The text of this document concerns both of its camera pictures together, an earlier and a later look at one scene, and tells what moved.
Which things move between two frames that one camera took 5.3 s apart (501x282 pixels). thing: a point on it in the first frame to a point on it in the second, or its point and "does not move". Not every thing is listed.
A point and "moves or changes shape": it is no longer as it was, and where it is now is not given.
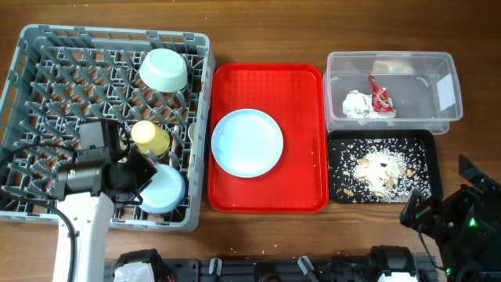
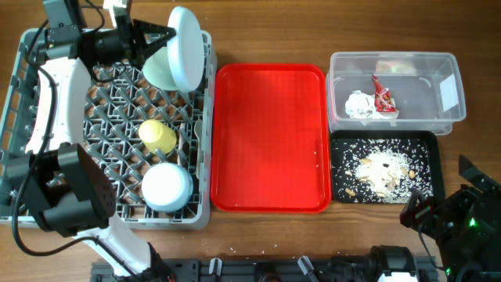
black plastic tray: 382,166 does not move
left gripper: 147,169 to 138,54
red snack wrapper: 380,99 does not move
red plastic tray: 296,95 does not move
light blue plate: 246,143 to 185,49
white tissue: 357,105 does not move
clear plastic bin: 391,91 does not move
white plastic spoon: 192,135 to 198,129
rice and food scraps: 379,170 does not move
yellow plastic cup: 149,138 moves or changes shape
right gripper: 419,217 does not move
